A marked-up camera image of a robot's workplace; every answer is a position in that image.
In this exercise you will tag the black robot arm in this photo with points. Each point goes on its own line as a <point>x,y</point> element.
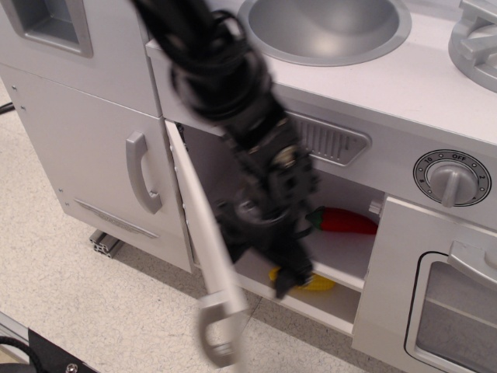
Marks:
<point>223,81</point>

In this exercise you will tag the grey fridge door handle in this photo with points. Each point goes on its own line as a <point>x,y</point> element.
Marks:
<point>136,149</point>

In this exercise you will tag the white toy fridge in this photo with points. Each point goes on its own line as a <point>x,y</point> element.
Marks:
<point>78,113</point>

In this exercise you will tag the grey cabinet door handle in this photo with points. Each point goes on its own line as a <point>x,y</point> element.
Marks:
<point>220,327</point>

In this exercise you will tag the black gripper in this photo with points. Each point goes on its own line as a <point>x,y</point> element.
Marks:
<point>277,239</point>

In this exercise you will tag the white oven door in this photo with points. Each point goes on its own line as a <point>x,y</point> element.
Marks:
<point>452,319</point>

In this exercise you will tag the white toy kitchen unit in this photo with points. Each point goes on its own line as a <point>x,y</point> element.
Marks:
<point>409,102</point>

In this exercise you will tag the grey fridge emblem trim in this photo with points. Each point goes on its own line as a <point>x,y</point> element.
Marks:
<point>114,220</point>

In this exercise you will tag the grey stove burner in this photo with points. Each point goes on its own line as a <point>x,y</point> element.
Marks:
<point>472,44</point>

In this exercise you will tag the yellow toy corn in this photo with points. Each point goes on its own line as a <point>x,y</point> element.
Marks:
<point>317,283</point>

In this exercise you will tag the white cabinet door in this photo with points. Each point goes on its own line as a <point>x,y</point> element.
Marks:
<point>215,263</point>

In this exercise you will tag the red toy chili pepper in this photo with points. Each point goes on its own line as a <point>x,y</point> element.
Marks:
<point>331,219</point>

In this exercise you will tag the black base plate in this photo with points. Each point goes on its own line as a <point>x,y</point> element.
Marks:
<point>54,358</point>

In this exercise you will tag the grey vent panel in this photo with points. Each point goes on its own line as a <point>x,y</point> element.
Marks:
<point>330,142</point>

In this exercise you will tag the grey timer knob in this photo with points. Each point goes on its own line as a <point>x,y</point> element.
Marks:
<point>452,178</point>

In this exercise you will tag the grey recessed dispenser panel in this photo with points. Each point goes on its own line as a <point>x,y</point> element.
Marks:
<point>59,24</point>

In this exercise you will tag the aluminium extrusion foot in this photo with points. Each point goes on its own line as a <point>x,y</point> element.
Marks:
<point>105,244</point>

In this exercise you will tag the grey round sink bowl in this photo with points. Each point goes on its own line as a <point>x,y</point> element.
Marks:
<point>326,33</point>

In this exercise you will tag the grey oven door handle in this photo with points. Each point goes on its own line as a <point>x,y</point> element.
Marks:
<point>476,263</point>

